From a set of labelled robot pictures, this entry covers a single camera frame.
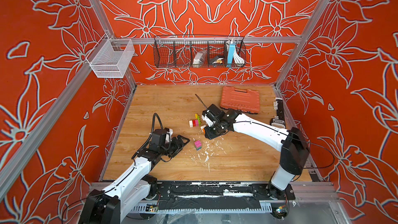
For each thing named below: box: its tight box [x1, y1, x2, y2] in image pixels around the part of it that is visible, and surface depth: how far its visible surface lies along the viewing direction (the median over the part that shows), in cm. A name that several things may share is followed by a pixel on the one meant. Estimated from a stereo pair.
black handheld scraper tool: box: [270, 98, 286, 129], surface depth 100 cm
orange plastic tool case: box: [220, 86, 261, 115], surface depth 106 cm
